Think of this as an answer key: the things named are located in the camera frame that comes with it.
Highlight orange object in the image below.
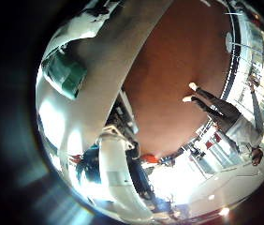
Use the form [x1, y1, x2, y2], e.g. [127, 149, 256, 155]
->
[139, 153, 160, 164]

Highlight person in dark trousers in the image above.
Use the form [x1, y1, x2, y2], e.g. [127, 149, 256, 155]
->
[182, 82, 264, 167]

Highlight white round disc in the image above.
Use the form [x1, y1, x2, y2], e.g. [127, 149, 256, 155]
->
[225, 31, 234, 53]

